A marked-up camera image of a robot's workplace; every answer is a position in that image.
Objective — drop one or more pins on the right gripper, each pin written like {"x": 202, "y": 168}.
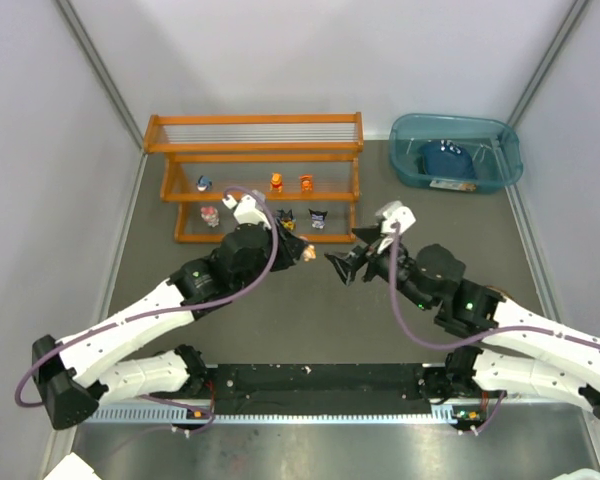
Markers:
{"x": 362, "y": 258}

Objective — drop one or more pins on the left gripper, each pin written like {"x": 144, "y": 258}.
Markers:
{"x": 288, "y": 244}

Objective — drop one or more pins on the tan rabbit toy figure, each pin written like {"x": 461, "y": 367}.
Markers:
{"x": 309, "y": 252}

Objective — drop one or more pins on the yellow bear toy figure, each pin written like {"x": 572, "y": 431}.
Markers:
{"x": 276, "y": 183}

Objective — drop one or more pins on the orange tiger toy figure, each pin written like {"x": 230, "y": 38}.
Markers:
{"x": 306, "y": 183}

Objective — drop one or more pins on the blue donkey toy figure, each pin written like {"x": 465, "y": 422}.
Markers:
{"x": 204, "y": 184}

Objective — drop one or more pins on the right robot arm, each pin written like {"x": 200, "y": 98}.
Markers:
{"x": 501, "y": 346}

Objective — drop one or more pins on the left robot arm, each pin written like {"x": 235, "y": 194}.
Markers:
{"x": 80, "y": 373}

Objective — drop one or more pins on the orange wooden shelf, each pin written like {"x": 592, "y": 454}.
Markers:
{"x": 246, "y": 150}

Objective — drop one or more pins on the black yellow toy figure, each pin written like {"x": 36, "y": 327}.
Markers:
{"x": 287, "y": 219}

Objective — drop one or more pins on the purple black toy figure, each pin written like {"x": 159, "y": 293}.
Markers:
{"x": 318, "y": 219}

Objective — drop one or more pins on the pink bunny toy figure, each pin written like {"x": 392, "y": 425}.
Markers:
{"x": 210, "y": 216}

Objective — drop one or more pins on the printed label card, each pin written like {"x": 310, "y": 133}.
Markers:
{"x": 452, "y": 185}

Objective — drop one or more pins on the dark blue cloth bag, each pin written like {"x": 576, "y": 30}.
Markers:
{"x": 447, "y": 159}

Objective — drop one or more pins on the round wooden disc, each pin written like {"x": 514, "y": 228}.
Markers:
{"x": 500, "y": 291}

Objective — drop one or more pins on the teal plastic bin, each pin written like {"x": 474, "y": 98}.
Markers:
{"x": 493, "y": 145}

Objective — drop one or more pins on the white object bottom left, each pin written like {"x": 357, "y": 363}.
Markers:
{"x": 72, "y": 467}

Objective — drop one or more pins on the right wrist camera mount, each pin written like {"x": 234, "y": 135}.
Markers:
{"x": 394, "y": 217}

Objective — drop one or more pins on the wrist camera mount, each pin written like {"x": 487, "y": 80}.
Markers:
{"x": 394, "y": 217}
{"x": 248, "y": 209}

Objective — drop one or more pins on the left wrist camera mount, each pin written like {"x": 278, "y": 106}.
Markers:
{"x": 248, "y": 209}

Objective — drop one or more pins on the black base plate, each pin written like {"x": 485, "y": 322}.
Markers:
{"x": 324, "y": 389}

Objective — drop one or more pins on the grey slotted cable duct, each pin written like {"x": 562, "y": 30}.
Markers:
{"x": 154, "y": 413}

